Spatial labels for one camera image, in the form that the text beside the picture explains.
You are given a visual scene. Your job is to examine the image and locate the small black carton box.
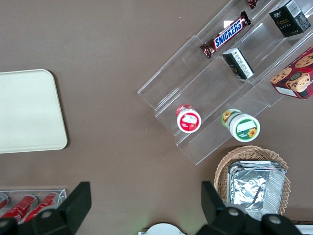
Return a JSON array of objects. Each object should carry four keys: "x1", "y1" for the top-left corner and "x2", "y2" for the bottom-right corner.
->
[
  {"x1": 268, "y1": 0, "x2": 312, "y2": 38},
  {"x1": 222, "y1": 47, "x2": 255, "y2": 80}
]

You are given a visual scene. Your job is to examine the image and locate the aluminium foil container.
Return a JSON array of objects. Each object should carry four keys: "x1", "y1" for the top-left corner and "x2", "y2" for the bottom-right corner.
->
[{"x1": 226, "y1": 160, "x2": 287, "y2": 221}]

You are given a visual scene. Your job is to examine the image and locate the green sunflower yogurt cup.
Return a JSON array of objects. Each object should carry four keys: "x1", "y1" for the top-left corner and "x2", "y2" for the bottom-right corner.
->
[{"x1": 221, "y1": 108, "x2": 261, "y2": 142}]

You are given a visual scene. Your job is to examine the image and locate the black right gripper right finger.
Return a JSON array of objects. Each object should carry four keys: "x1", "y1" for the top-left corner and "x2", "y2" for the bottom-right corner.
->
[{"x1": 195, "y1": 181, "x2": 304, "y2": 235}]

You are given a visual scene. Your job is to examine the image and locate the red cola bottle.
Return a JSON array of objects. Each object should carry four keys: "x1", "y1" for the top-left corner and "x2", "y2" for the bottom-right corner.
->
[
  {"x1": 1, "y1": 194, "x2": 39, "y2": 220},
  {"x1": 24, "y1": 192, "x2": 59, "y2": 221}
]

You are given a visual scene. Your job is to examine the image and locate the cream rectangular serving tray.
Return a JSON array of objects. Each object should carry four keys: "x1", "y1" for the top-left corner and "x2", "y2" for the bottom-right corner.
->
[{"x1": 0, "y1": 69, "x2": 68, "y2": 154}]

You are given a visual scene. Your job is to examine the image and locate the clear acrylic bottle rack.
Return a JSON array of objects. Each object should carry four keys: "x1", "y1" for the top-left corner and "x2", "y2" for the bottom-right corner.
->
[{"x1": 0, "y1": 188, "x2": 67, "y2": 221}]

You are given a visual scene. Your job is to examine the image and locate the red chocolate chip cookie box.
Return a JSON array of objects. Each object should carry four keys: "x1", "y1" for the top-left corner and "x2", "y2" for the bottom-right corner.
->
[{"x1": 269, "y1": 47, "x2": 313, "y2": 100}]

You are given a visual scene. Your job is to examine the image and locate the small wicker basket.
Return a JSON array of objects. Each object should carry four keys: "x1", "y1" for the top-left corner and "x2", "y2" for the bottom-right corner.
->
[{"x1": 214, "y1": 145, "x2": 291, "y2": 217}]

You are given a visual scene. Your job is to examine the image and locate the red lid yogurt cup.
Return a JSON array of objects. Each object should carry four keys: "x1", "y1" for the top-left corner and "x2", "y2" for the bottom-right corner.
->
[{"x1": 176, "y1": 104, "x2": 202, "y2": 134}]

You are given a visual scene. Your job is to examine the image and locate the clear acrylic stepped display shelf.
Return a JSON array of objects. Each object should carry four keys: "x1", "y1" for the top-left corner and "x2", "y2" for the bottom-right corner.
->
[{"x1": 137, "y1": 0, "x2": 313, "y2": 165}]

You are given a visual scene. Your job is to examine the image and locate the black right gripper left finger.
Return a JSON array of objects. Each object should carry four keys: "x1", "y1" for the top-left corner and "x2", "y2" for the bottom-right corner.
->
[{"x1": 0, "y1": 181, "x2": 92, "y2": 235}]

